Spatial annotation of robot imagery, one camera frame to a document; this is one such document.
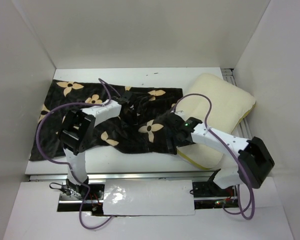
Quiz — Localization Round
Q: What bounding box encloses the black floral pillowcase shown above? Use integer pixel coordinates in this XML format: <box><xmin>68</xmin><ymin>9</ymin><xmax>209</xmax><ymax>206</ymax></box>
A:
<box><xmin>29</xmin><ymin>78</ymin><xmax>184</xmax><ymax>162</ymax></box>

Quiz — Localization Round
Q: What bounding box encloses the cream pillow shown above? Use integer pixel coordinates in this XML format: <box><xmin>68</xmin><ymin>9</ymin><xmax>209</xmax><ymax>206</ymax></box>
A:
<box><xmin>176</xmin><ymin>73</ymin><xmax>256</xmax><ymax>170</ymax></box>

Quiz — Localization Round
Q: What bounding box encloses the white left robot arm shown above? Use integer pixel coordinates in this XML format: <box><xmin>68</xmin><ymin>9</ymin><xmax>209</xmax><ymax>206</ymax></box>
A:
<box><xmin>58</xmin><ymin>91</ymin><xmax>137</xmax><ymax>200</ymax></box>

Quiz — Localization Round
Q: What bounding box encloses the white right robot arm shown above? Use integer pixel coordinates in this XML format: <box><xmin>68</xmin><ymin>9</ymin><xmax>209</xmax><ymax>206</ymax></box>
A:
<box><xmin>163</xmin><ymin>111</ymin><xmax>275</xmax><ymax>196</ymax></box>

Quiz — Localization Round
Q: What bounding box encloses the white cover plate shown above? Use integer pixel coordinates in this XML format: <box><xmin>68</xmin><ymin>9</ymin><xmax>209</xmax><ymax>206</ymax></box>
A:
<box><xmin>102</xmin><ymin>179</ymin><xmax>195</xmax><ymax>216</ymax></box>

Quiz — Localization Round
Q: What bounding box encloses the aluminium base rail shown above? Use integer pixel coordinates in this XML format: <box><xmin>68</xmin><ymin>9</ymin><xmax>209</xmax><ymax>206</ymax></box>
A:
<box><xmin>29</xmin><ymin>171</ymin><xmax>214</xmax><ymax>182</ymax></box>

